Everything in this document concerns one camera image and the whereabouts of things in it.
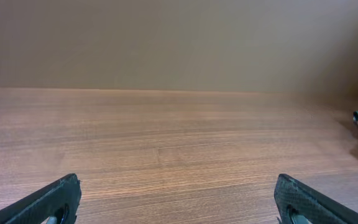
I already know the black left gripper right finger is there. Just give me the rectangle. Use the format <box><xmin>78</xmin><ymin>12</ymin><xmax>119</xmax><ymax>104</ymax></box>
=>
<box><xmin>274</xmin><ymin>174</ymin><xmax>358</xmax><ymax>224</ymax></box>

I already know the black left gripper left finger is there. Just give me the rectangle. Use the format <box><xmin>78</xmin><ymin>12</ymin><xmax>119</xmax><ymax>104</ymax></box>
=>
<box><xmin>0</xmin><ymin>173</ymin><xmax>81</xmax><ymax>224</ymax></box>

